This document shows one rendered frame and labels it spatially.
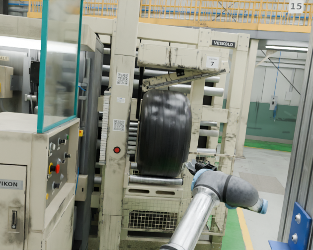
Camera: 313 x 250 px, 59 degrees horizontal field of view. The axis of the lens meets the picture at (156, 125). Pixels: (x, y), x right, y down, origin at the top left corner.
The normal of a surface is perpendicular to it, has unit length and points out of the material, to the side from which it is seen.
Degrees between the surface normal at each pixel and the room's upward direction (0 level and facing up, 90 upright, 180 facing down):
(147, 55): 90
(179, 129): 76
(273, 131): 90
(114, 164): 90
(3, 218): 90
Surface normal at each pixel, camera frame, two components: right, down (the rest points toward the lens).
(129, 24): 0.07, 0.13
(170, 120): 0.10, -0.28
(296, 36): -0.18, 0.11
